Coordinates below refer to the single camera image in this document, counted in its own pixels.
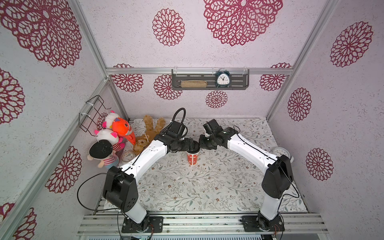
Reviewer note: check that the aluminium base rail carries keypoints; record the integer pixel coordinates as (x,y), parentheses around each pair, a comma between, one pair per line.
(167,223)

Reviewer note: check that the teal alarm clock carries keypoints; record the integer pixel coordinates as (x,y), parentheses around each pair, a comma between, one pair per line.
(223,79)

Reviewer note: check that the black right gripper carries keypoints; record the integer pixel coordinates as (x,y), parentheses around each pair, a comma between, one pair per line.
(204,142)

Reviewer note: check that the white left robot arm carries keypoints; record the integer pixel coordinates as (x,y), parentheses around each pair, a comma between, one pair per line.
(121,185)

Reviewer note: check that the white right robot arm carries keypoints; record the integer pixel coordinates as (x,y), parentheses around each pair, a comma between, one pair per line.
(277,170)

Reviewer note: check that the black plastic cup lid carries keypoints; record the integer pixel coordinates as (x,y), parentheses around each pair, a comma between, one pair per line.
(193,147)

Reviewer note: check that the red white paper cup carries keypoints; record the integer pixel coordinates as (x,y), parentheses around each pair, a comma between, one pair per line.
(192,157)

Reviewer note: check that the black wire basket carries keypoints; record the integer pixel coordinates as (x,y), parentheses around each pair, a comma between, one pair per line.
(87,121)

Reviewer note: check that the orange red plush toy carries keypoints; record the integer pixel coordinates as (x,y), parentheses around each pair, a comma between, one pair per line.
(119,125)

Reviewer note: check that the pink white pig plush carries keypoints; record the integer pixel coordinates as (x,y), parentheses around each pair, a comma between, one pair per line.
(112,137)

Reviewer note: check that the clear round tape roll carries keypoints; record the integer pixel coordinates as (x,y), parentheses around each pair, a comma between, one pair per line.
(127,156)

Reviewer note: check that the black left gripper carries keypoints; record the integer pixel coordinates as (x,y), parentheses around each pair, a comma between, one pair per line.
(188,144)

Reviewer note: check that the black haired doll plush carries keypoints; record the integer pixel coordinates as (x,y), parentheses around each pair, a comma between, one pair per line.
(102,151)

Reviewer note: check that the brown teddy bear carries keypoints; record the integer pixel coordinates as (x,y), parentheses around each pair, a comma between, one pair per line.
(148,136)

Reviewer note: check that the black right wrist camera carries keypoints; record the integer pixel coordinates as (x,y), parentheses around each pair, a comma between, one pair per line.
(212,126)

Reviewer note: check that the white alarm clock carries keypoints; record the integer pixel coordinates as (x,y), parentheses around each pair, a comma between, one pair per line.
(279,151)

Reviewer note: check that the grey wall shelf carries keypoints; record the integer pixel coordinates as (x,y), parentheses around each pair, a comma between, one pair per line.
(240,79)

